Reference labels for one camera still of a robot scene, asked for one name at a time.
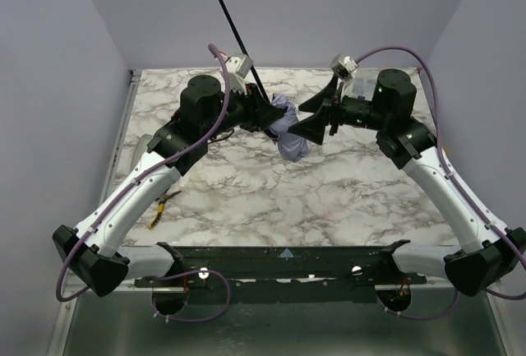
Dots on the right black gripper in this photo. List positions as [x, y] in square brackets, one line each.
[334, 108]

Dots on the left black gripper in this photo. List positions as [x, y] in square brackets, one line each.
[252, 106]

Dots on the purple folding umbrella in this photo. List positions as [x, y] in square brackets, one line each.
[292, 148]

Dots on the cream umbrella case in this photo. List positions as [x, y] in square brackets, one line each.
[140, 149]

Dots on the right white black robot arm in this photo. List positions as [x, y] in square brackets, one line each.
[487, 248]

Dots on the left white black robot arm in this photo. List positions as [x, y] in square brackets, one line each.
[93, 248]

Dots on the clear plastic organizer box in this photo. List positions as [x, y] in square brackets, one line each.
[364, 83]

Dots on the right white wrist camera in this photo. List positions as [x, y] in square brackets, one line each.
[344, 67]

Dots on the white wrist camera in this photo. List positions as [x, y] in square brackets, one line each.
[344, 67]
[238, 66]

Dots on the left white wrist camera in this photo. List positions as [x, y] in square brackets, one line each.
[238, 66]

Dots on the yellow handled pliers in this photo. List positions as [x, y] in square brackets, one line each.
[162, 200]

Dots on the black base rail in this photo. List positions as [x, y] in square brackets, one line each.
[283, 274]

